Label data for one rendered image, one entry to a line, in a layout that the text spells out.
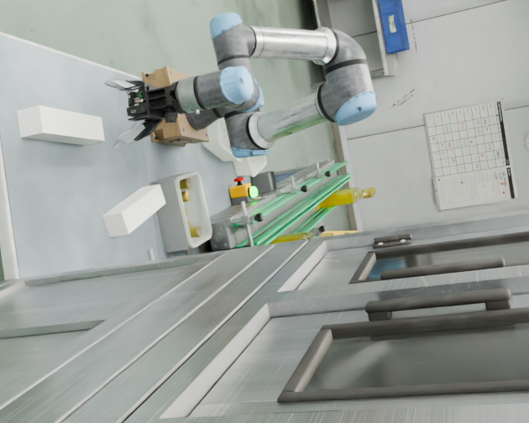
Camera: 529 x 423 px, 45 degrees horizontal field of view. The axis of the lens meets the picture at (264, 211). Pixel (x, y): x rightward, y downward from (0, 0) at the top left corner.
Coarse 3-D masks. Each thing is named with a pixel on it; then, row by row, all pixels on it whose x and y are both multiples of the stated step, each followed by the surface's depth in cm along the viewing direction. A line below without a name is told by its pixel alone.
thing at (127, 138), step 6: (132, 126) 145; (138, 126) 143; (126, 132) 142; (132, 132) 144; (138, 132) 145; (120, 138) 142; (126, 138) 144; (132, 138) 145; (120, 144) 146; (126, 144) 146
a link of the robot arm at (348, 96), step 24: (336, 72) 167; (360, 72) 167; (312, 96) 177; (336, 96) 168; (360, 96) 166; (240, 120) 196; (264, 120) 190; (288, 120) 183; (312, 120) 179; (336, 120) 171; (360, 120) 176; (240, 144) 197; (264, 144) 195
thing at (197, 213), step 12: (192, 180) 207; (180, 192) 192; (192, 192) 208; (180, 204) 192; (192, 204) 208; (204, 204) 207; (192, 216) 209; (204, 216) 208; (204, 228) 209; (192, 240) 202; (204, 240) 203
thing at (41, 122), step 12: (24, 108) 142; (36, 108) 141; (48, 108) 143; (24, 120) 142; (36, 120) 141; (48, 120) 143; (60, 120) 147; (72, 120) 151; (84, 120) 156; (96, 120) 161; (24, 132) 142; (36, 132) 141; (48, 132) 142; (60, 132) 146; (72, 132) 151; (84, 132) 155; (96, 132) 160; (84, 144) 164
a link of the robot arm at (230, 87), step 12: (216, 72) 134; (228, 72) 133; (240, 72) 132; (204, 84) 134; (216, 84) 133; (228, 84) 132; (240, 84) 132; (252, 84) 137; (204, 96) 134; (216, 96) 134; (228, 96) 133; (240, 96) 133; (252, 96) 136; (204, 108) 137
